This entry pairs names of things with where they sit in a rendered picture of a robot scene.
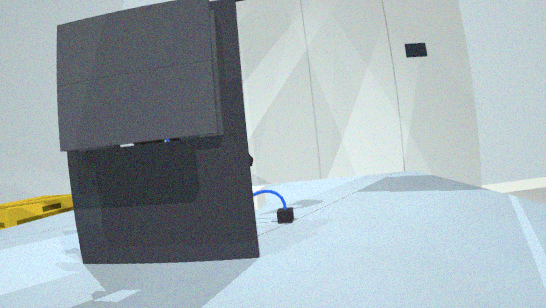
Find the small black block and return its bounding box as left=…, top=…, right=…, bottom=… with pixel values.
left=277, top=206, right=294, bottom=224

